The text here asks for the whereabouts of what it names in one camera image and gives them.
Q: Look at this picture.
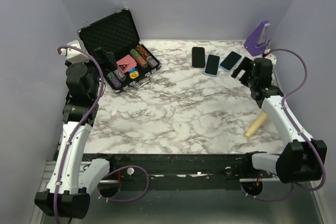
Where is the light blue phone case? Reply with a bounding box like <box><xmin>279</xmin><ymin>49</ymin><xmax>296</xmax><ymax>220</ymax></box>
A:
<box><xmin>204</xmin><ymin>54</ymin><xmax>221</xmax><ymax>78</ymax></box>

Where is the black cased phone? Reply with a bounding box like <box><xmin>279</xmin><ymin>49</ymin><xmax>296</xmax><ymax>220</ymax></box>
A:
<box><xmin>192</xmin><ymin>47</ymin><xmax>205</xmax><ymax>68</ymax></box>

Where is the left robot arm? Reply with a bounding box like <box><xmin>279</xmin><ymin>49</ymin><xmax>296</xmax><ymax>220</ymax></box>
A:
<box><xmin>34</xmin><ymin>44</ymin><xmax>117</xmax><ymax>223</ymax></box>

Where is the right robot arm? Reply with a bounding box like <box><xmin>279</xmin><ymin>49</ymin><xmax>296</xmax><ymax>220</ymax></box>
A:
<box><xmin>232</xmin><ymin>57</ymin><xmax>327</xmax><ymax>184</ymax></box>

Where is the phone in blue case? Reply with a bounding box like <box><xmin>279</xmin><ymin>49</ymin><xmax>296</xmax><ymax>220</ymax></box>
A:
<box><xmin>219</xmin><ymin>51</ymin><xmax>242</xmax><ymax>72</ymax></box>

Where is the black poker chip case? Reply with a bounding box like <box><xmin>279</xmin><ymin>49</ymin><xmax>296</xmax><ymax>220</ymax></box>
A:
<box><xmin>77</xmin><ymin>8</ymin><xmax>161</xmax><ymax>93</ymax></box>

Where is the pink card box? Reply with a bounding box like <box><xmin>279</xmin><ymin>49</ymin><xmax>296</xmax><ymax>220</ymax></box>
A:
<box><xmin>117</xmin><ymin>55</ymin><xmax>137</xmax><ymax>73</ymax></box>

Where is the purple metronome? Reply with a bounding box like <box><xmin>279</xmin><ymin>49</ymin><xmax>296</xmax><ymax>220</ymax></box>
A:
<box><xmin>244</xmin><ymin>20</ymin><xmax>270</xmax><ymax>57</ymax></box>

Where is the yellow dealer chip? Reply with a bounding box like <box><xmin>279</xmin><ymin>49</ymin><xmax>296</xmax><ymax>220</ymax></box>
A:
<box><xmin>129</xmin><ymin>70</ymin><xmax>139</xmax><ymax>79</ymax></box>

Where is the wooden cylinder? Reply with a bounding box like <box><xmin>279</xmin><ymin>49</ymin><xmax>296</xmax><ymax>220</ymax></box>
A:
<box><xmin>244</xmin><ymin>111</ymin><xmax>268</xmax><ymax>138</ymax></box>

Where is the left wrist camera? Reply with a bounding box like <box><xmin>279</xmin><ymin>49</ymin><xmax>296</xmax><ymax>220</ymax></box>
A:
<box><xmin>65</xmin><ymin>40</ymin><xmax>89</xmax><ymax>63</ymax></box>

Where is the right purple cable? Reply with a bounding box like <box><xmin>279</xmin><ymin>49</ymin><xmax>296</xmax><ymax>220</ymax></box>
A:
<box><xmin>240</xmin><ymin>48</ymin><xmax>327</xmax><ymax>201</ymax></box>

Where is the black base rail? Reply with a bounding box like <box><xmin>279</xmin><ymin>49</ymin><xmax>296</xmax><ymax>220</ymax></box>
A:
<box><xmin>82</xmin><ymin>154</ymin><xmax>272</xmax><ymax>191</ymax></box>

